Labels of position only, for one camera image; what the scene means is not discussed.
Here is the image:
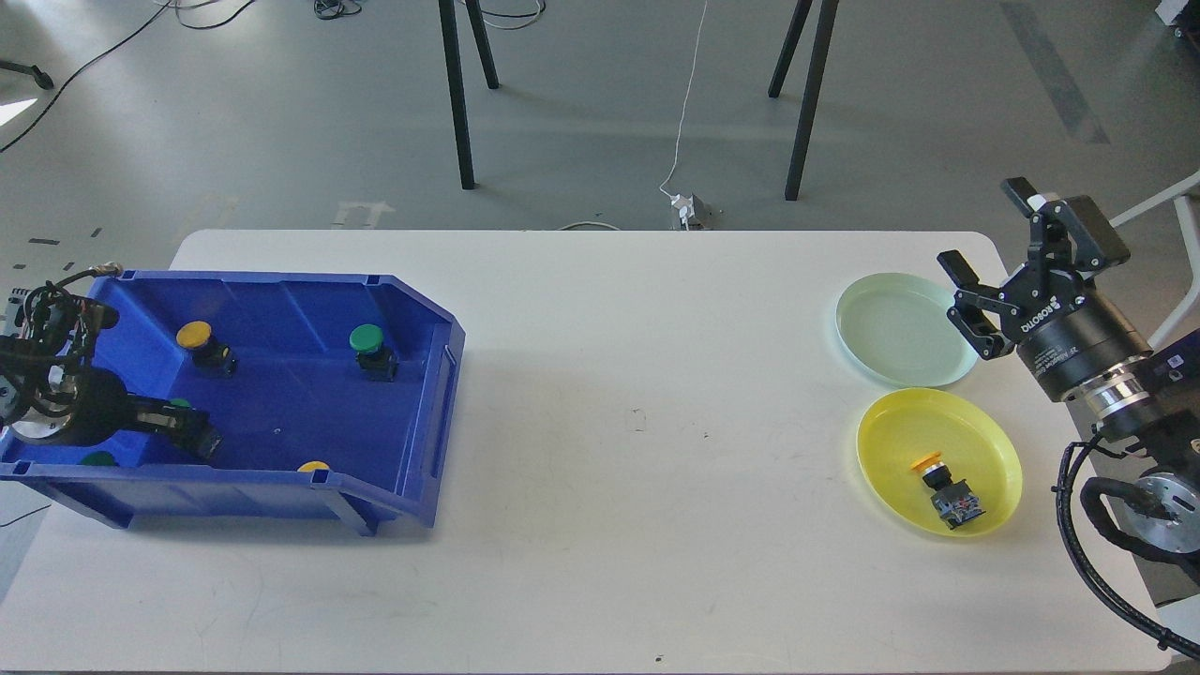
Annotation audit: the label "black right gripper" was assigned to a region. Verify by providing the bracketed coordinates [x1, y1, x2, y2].
[936, 177, 1152, 402]

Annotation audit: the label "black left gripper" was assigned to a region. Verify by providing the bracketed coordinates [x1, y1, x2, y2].
[8, 370, 223, 460]

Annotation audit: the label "yellow push button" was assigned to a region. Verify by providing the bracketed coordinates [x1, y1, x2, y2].
[908, 452, 986, 531]

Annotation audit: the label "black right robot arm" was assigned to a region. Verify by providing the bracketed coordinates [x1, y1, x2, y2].
[937, 178, 1199, 659]

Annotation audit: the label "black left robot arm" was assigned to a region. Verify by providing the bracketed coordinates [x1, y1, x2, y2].
[1, 263, 223, 461]

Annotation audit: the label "yellow button at bin back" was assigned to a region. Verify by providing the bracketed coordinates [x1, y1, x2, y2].
[175, 319, 238, 377]

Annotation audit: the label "green button at bin corner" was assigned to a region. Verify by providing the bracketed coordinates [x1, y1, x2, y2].
[79, 450, 116, 467]

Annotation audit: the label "yellow button at bin edge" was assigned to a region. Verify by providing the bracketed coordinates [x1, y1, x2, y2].
[296, 460, 330, 472]

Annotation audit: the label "light green plate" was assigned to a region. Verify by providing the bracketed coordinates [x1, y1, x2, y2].
[834, 271, 979, 388]

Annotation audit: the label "yellow plate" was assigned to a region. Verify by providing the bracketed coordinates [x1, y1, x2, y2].
[854, 388, 1024, 538]

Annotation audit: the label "blue plastic bin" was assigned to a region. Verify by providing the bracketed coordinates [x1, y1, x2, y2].
[2, 270, 466, 534]

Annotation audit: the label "white chair base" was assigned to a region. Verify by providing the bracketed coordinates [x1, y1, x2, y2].
[1112, 171, 1199, 350]

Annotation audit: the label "black tripod legs right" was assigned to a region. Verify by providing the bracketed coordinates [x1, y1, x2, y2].
[768, 1, 840, 202]

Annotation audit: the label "black tripod legs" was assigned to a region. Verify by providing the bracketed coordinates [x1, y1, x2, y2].
[768, 1, 840, 202]
[438, 0, 502, 191]

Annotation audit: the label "white power adapter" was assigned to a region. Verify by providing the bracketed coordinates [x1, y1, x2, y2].
[668, 193, 716, 232]

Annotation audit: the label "black tripod legs left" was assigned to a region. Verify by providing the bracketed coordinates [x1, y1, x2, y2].
[438, 0, 502, 191]

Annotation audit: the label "white cable on floor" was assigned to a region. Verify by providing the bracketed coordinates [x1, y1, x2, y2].
[558, 0, 710, 232]

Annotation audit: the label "black floor cable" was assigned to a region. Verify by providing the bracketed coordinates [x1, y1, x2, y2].
[0, 0, 259, 156]

